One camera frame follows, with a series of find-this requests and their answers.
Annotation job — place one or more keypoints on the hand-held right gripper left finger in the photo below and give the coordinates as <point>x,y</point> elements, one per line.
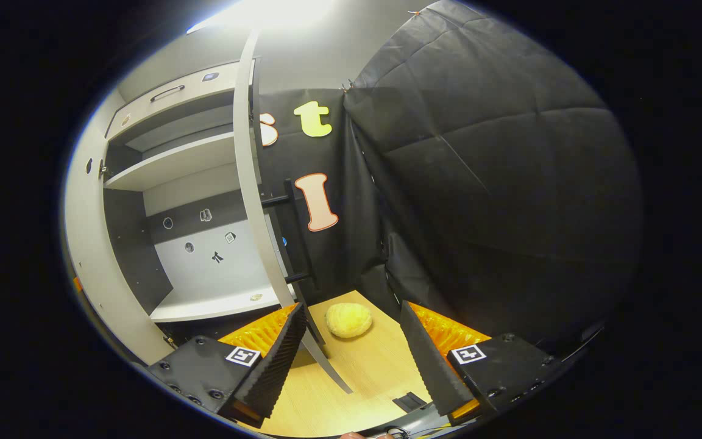
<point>278,360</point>

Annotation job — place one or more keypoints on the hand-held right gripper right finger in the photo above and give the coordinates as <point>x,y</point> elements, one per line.
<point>427,360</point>

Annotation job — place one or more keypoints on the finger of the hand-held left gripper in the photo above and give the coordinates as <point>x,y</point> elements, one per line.
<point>77,284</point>

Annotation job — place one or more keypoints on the grey cabinet door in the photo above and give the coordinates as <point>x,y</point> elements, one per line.
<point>244,152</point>
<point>92,244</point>

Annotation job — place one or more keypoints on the grey double-door shoe cabinet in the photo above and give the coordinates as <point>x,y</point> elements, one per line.
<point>138,262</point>

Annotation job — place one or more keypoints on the white cabinet shelf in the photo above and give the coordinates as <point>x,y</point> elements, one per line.
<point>174,161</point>

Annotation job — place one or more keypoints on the grey cabinet drawer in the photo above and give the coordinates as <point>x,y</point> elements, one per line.
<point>229,78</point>

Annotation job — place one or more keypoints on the small black flat object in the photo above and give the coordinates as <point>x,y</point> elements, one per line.
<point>409,402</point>

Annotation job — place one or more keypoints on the yellow round sponge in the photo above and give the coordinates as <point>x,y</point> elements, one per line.
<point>348,320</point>

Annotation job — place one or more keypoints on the black backdrop cloth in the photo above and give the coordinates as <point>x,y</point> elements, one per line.
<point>479,183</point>

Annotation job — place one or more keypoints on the ceiling light panel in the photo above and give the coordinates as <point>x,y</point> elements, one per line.
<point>265,12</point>

